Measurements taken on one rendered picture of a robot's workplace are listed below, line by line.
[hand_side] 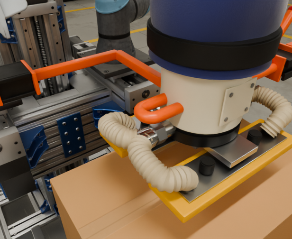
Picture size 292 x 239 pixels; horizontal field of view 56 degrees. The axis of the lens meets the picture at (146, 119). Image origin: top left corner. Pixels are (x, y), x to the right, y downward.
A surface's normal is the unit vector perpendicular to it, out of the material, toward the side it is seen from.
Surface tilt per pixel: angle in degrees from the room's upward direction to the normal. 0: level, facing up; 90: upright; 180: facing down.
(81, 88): 0
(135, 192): 0
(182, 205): 0
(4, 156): 90
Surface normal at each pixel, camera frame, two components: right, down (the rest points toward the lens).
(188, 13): -0.59, 0.38
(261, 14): 0.43, 0.66
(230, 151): 0.00, -0.81
